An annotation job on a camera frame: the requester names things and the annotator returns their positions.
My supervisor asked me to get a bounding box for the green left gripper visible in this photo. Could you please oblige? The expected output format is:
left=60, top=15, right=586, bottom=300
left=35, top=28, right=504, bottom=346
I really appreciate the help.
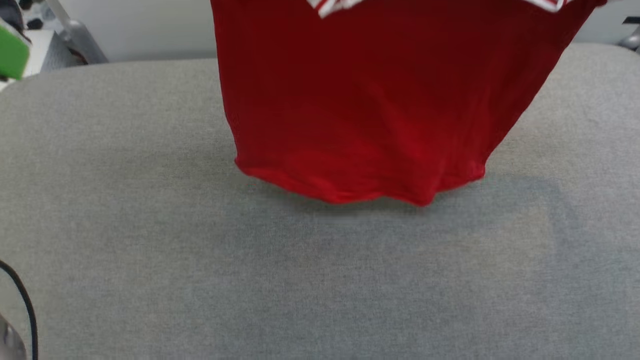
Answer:
left=0, top=20, right=32, bottom=82

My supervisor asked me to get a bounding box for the grey metal partition leg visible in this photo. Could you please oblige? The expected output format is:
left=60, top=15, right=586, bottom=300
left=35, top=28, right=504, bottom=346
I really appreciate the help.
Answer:
left=45, top=0, right=109, bottom=65
left=617, top=25, right=640, bottom=53

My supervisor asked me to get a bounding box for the red and white jersey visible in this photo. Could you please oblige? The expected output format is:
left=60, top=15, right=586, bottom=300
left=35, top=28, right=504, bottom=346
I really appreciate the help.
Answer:
left=210, top=0, right=608, bottom=207

